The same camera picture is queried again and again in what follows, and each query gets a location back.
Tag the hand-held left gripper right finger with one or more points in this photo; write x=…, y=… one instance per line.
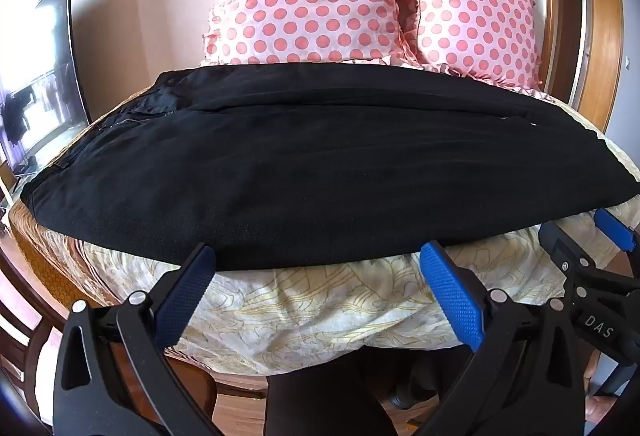
x=452, y=296

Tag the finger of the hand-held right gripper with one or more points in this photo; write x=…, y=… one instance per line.
x=612, y=226
x=600, y=316

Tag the wooden bed frame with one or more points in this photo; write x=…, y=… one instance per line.
x=230, y=391

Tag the cream floral bedspread orange border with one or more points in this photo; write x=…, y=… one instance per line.
x=310, y=311

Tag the person's legs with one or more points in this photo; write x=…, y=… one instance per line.
x=325, y=396

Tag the flat screen television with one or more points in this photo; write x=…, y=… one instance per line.
x=45, y=81

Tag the dark wooden chair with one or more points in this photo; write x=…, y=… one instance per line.
x=25, y=316

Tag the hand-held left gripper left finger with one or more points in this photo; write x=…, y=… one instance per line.
x=182, y=291

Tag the small pink polka dot pillow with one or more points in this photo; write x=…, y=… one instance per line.
x=475, y=26

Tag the black pants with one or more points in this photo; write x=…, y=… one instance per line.
x=310, y=176

